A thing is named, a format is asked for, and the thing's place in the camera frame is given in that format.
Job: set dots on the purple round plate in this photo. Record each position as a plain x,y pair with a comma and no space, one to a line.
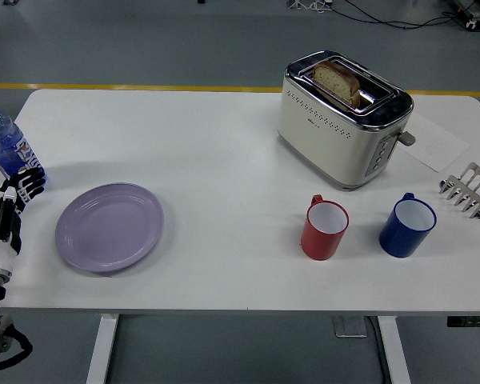
109,227

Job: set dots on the clear blue-capped water bottle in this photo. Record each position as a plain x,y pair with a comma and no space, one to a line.
8,144

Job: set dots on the white table leg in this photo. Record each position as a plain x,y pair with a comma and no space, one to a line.
394,352
102,348

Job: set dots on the red enamel mug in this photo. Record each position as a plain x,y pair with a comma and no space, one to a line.
324,232

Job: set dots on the cream chrome two-slot toaster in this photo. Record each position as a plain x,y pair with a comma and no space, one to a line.
344,120

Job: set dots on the brown bread slice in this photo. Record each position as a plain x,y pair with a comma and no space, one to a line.
338,82

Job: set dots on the blue enamel mug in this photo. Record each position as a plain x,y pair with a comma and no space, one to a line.
406,232

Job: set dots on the white paper sheet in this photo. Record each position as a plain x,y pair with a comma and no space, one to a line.
436,144

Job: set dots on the silver metal toast rack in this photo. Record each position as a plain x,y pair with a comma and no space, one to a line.
470,192

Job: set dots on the black table control panel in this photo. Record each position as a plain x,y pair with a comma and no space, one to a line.
471,321

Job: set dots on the grey under-table bracket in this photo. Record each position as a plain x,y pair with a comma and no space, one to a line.
350,326

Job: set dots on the metal equipment frame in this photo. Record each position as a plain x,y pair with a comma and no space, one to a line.
478,14

